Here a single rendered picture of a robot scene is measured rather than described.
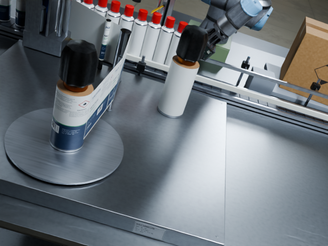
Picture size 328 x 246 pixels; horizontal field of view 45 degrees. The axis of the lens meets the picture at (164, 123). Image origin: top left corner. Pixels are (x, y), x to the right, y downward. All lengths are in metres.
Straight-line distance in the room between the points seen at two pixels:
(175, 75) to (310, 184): 0.56
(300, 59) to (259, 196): 0.77
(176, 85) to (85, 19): 0.44
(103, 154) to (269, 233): 0.49
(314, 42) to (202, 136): 0.73
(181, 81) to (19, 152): 0.52
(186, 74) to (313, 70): 0.76
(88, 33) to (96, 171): 0.62
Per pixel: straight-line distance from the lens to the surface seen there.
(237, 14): 1.44
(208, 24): 1.88
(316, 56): 1.82
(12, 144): 1.08
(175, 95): 1.27
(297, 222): 1.24
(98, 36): 1.46
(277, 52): 2.32
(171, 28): 1.52
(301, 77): 1.85
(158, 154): 1.15
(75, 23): 1.53
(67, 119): 1.00
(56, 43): 1.49
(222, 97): 1.58
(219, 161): 1.21
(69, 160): 1.05
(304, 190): 1.37
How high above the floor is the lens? 1.59
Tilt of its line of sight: 34 degrees down
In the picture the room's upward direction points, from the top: 18 degrees clockwise
